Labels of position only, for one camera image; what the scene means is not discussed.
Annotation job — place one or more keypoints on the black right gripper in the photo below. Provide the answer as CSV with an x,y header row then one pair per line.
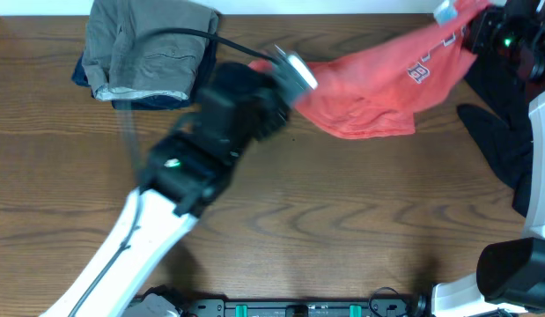
x,y
483,26

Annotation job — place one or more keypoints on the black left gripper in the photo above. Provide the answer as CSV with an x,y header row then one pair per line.
x,y
270,130

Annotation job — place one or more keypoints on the black garment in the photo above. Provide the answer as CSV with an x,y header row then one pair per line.
x,y
503,134

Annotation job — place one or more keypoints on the orange soccer t-shirt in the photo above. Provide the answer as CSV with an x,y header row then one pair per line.
x,y
376,92

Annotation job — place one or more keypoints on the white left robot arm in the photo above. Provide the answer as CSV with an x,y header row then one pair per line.
x,y
185,172

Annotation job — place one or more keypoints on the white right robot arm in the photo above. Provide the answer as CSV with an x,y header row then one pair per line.
x,y
510,276

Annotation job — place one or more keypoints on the folded grey trousers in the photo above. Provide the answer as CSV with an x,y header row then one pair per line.
x,y
130,54

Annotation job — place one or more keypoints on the folded navy garment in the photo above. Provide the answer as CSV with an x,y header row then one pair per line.
x,y
161,102

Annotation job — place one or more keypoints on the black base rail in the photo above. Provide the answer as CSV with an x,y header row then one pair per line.
x,y
222,308

